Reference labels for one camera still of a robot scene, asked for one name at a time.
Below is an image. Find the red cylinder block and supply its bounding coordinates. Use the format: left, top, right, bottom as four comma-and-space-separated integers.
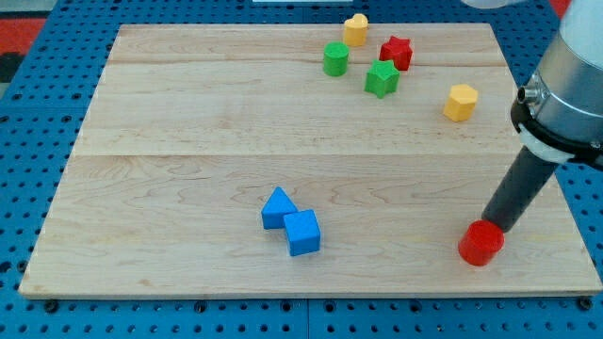
458, 219, 505, 266

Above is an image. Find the red star block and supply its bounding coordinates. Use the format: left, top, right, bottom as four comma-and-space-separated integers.
379, 36, 414, 72

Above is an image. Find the blue triangle block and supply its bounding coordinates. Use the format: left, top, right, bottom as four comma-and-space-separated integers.
261, 186, 298, 230

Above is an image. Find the yellow heart block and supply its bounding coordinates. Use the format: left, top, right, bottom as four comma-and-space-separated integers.
342, 13, 368, 47

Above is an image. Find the yellow hexagon block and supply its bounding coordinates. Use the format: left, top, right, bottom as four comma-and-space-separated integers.
443, 84, 479, 122

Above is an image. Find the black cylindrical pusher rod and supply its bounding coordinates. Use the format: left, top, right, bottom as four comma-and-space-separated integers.
481, 147, 559, 233

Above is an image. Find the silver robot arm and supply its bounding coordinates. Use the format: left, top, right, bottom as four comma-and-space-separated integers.
511, 0, 602, 170

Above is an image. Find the green star block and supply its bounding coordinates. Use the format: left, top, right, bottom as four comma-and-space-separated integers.
364, 59, 399, 99

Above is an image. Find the blue cube block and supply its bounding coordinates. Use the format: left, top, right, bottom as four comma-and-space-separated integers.
284, 209, 321, 256

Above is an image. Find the wooden board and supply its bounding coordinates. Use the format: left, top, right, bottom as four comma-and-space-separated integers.
19, 24, 602, 299

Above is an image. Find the green cylinder block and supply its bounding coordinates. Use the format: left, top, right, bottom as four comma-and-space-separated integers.
323, 41, 350, 77

